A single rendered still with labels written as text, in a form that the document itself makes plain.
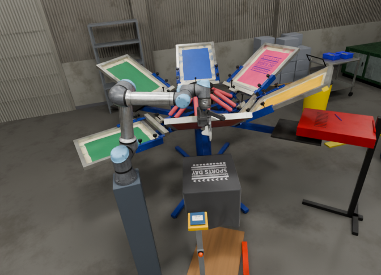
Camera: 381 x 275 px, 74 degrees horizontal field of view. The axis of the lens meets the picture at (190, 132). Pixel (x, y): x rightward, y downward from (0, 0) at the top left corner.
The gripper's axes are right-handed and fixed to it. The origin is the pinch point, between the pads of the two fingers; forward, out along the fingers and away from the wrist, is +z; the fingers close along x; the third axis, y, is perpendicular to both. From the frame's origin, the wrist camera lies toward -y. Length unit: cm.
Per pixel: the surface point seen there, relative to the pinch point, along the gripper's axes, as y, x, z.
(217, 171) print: -7, -49, 41
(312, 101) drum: -201, -301, 22
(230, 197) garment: -14, -29, 55
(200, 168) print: 7, -55, 39
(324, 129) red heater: -106, -72, 18
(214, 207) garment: -1, -32, 64
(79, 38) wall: 242, -420, -136
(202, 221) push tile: 9, 2, 55
